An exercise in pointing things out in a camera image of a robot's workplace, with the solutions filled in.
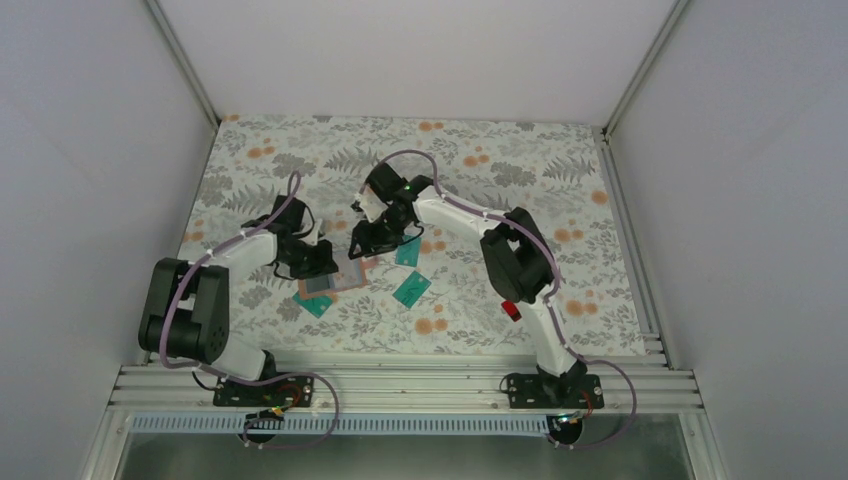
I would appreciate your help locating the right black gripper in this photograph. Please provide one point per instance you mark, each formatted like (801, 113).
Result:
(369, 240)

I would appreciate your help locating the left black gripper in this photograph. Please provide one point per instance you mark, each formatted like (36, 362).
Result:
(323, 265)

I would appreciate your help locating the teal card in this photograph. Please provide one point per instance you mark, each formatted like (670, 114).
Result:
(410, 291)
(316, 306)
(407, 253)

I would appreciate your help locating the pale pink card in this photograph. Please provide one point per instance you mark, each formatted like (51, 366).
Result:
(350, 274)

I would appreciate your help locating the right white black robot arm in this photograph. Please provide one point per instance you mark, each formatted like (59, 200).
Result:
(519, 264)

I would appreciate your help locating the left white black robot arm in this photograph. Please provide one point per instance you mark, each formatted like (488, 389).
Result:
(186, 316)

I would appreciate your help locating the red card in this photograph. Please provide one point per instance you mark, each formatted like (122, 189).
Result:
(512, 311)

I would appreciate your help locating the floral patterned table mat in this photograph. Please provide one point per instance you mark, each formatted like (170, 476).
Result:
(552, 170)

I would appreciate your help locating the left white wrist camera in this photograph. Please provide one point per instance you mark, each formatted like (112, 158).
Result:
(316, 232)

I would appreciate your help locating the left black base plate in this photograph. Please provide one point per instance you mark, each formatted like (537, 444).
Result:
(292, 392)

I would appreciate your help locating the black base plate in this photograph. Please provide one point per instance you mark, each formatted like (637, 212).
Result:
(532, 392)
(292, 392)

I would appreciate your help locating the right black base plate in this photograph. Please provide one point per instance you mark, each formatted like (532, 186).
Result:
(532, 392)

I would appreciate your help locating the grey slotted cable duct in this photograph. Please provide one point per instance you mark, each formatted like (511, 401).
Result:
(346, 424)

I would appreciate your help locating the aluminium rail frame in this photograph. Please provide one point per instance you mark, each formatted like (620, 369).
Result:
(423, 383)

